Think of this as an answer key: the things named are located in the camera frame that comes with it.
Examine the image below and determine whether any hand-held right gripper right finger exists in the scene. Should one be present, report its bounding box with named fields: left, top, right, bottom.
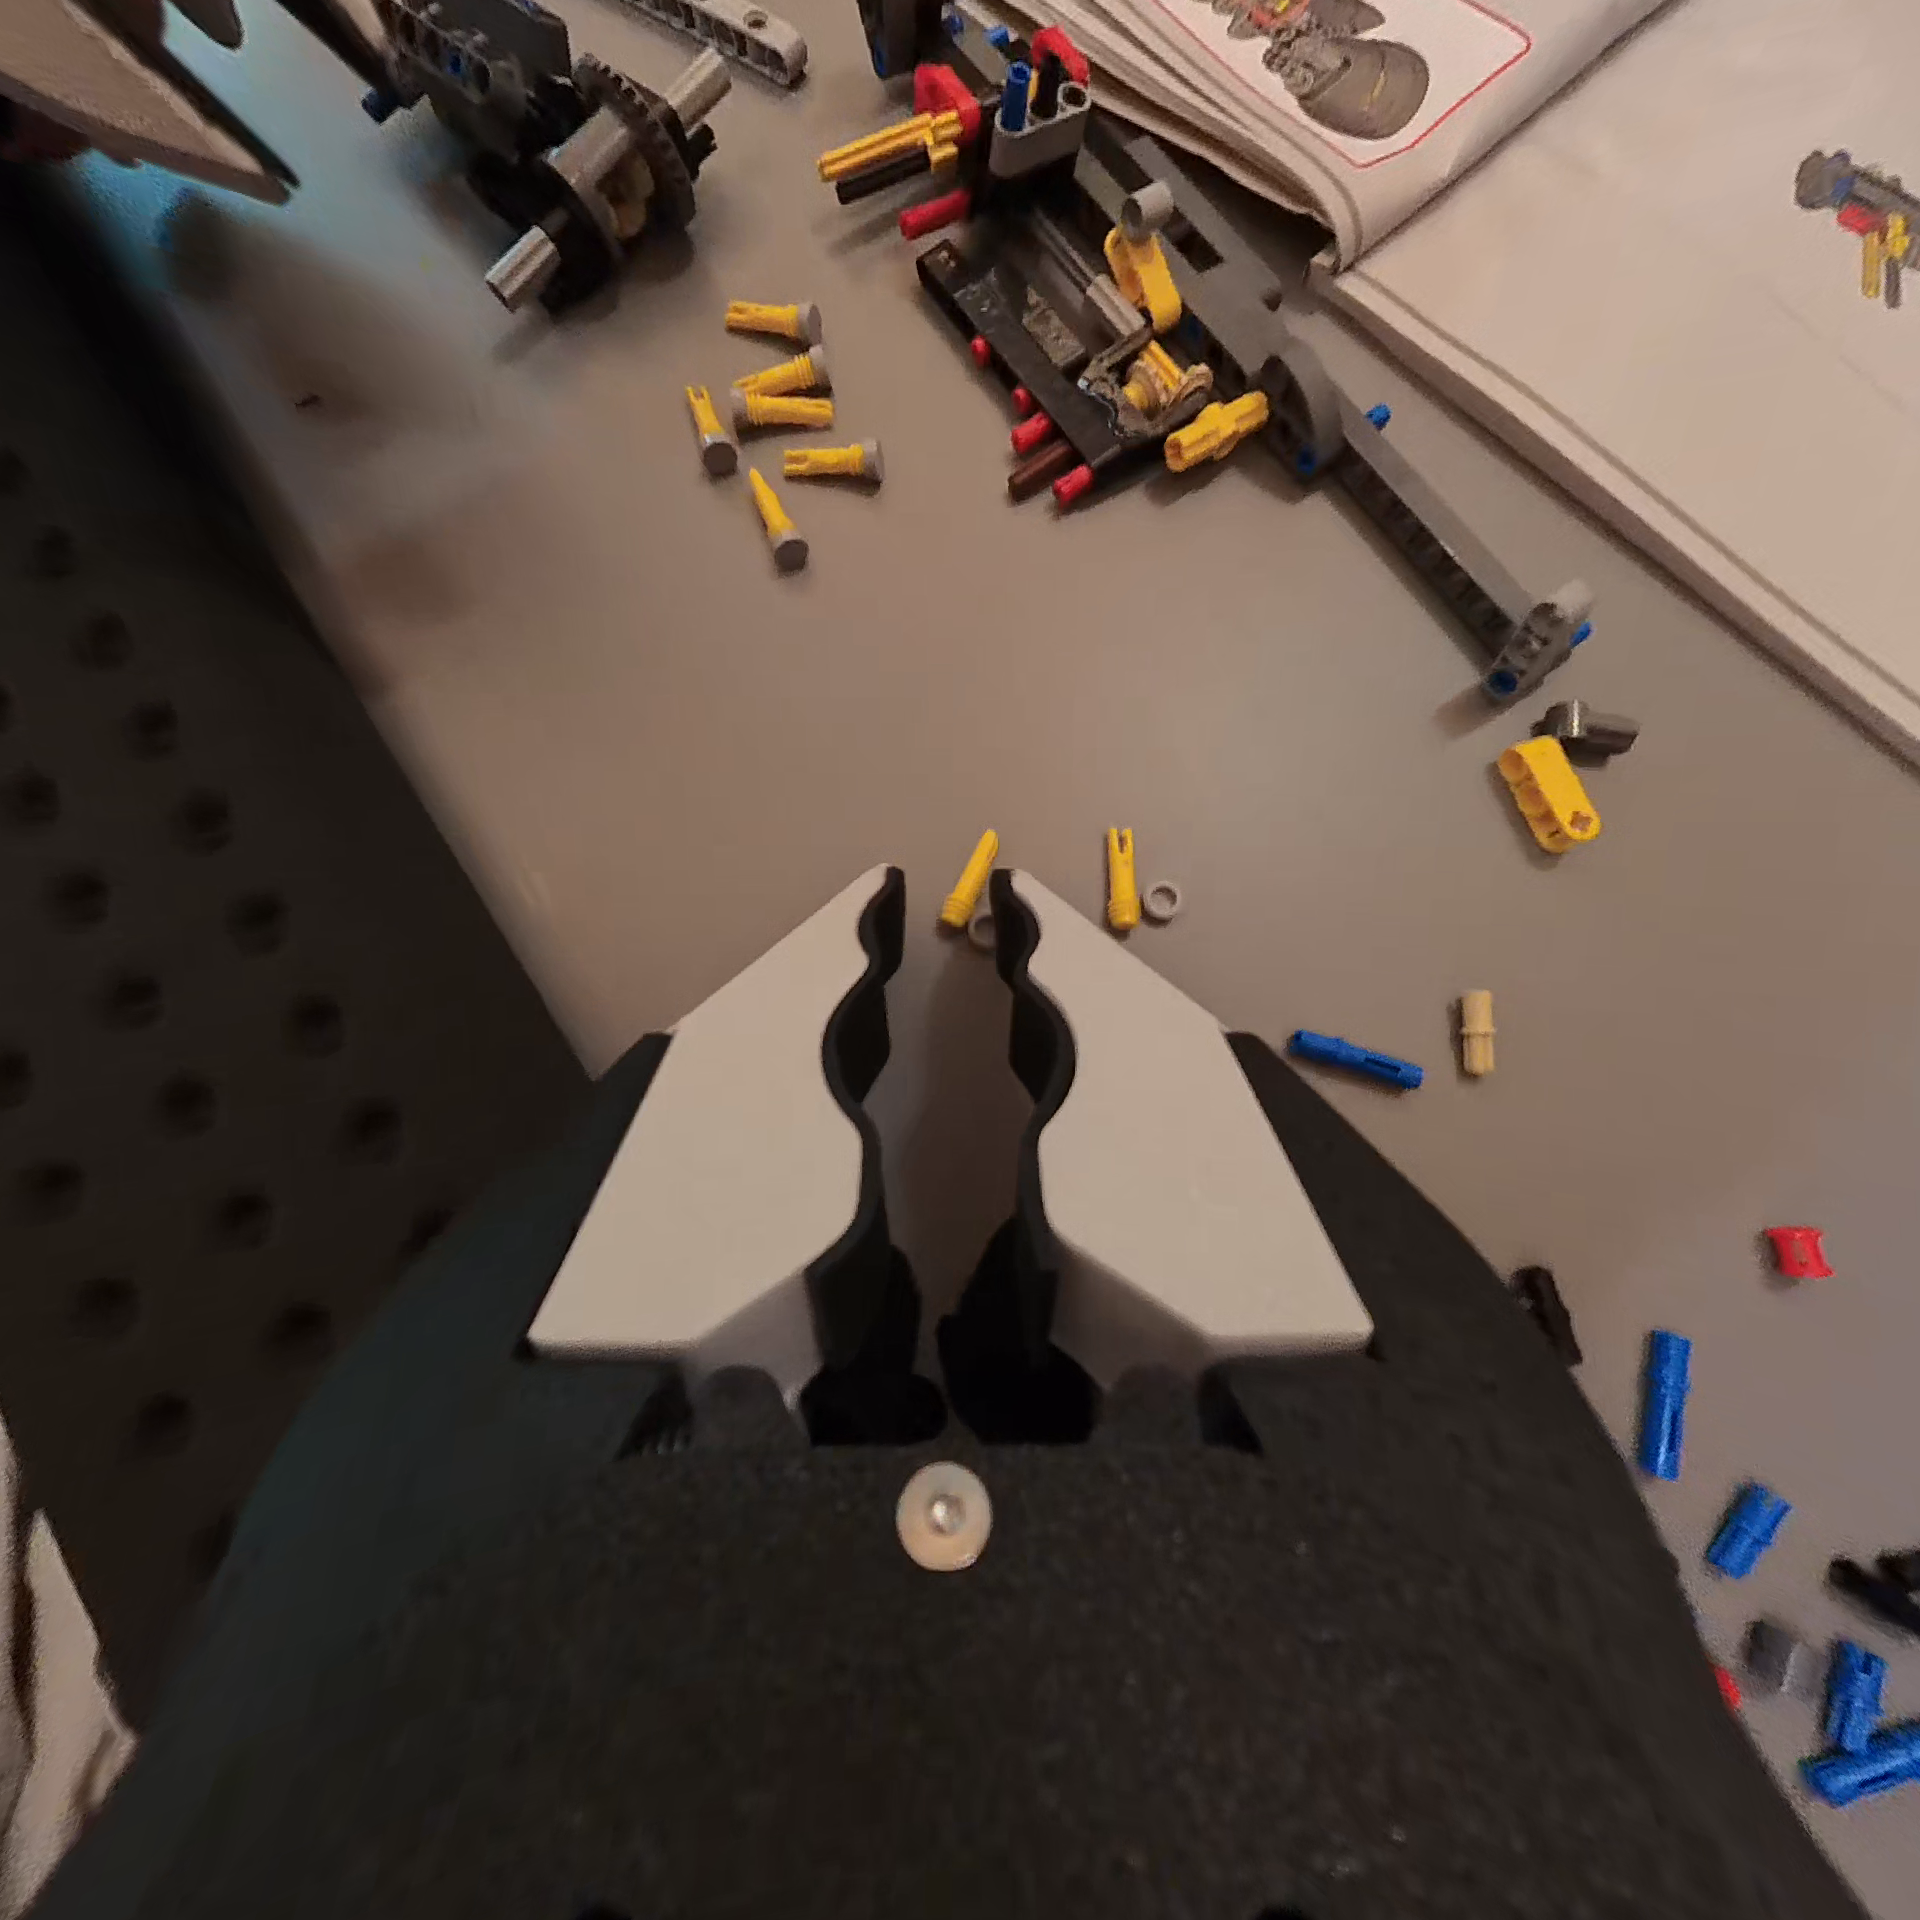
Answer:
left=987, top=867, right=1377, bottom=1403

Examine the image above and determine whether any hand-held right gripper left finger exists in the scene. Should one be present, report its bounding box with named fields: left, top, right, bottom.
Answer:
left=525, top=865, right=910, bottom=1403

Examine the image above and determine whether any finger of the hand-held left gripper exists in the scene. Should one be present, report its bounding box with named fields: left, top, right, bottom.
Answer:
left=0, top=0, right=303, bottom=207

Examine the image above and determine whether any pile of yellow lego pins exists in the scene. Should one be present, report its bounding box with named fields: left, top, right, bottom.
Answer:
left=940, top=824, right=1142, bottom=934

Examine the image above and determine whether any cluster of capped yellow pins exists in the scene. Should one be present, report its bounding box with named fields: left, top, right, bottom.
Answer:
left=685, top=298, right=888, bottom=574

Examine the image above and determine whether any long blue lego pin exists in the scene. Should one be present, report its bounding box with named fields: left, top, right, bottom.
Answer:
left=1287, top=1028, right=1429, bottom=1094

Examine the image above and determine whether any lego gear axle assembly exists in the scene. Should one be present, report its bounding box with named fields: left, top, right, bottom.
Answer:
left=360, top=0, right=737, bottom=319

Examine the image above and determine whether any pile of mixed lego pins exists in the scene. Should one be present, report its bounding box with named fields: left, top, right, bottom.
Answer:
left=1509, top=1265, right=1920, bottom=1808

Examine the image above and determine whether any yellow lego connector block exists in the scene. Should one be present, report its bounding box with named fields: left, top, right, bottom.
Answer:
left=1495, top=736, right=1605, bottom=858

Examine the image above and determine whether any light grey lego beam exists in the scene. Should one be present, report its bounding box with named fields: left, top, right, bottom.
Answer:
left=622, top=0, right=813, bottom=88

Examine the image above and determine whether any grey black lego chassis assembly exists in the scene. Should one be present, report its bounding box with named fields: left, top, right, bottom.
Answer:
left=817, top=0, right=1595, bottom=708

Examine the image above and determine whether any lego instruction booklet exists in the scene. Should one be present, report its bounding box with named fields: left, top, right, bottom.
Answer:
left=997, top=0, right=1920, bottom=767

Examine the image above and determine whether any black perforated board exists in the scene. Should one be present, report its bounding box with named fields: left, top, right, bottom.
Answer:
left=0, top=165, right=601, bottom=1726

